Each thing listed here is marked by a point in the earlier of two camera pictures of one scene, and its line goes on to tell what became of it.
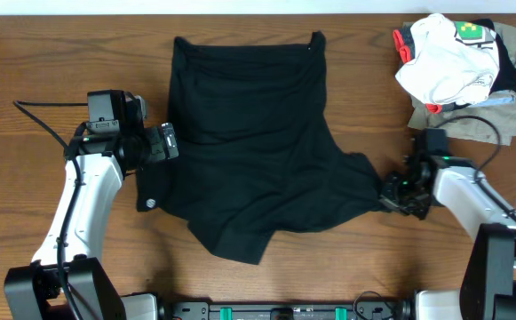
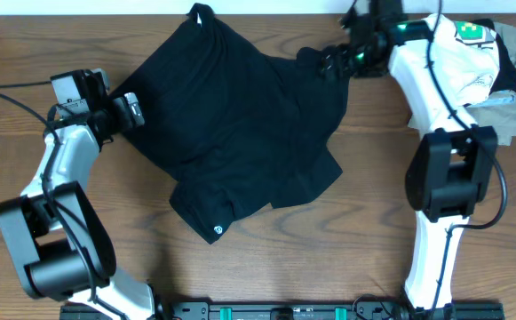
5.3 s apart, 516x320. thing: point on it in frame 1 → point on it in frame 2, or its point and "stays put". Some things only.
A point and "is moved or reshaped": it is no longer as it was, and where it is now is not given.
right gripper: (388, 196) → (338, 55)
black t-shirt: (255, 156) is moved or reshaped
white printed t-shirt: (458, 62) stays put
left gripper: (158, 151) → (123, 121)
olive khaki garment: (495, 123) stays put
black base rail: (364, 310) stays put
